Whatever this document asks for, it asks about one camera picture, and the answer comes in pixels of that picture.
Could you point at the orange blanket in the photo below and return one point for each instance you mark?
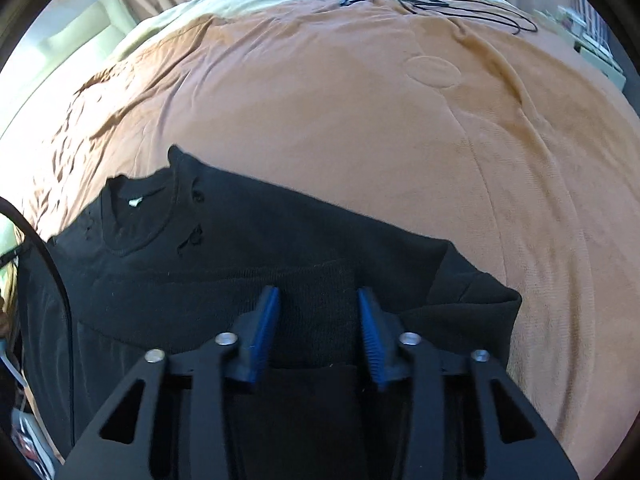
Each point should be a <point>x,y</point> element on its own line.
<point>400,160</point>

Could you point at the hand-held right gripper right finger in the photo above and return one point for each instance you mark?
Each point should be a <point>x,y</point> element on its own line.
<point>372,340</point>

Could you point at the black sweater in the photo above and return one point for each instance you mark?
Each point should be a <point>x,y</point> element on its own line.
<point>250,240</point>

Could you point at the cream padded headboard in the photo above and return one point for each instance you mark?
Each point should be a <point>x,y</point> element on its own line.
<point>60,55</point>

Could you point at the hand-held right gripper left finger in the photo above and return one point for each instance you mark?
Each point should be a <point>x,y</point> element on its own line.
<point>265,325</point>

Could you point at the white plastic box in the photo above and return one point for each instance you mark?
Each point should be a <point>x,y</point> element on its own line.
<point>602,65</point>

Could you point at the striped box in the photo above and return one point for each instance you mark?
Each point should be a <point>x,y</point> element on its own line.
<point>592,20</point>

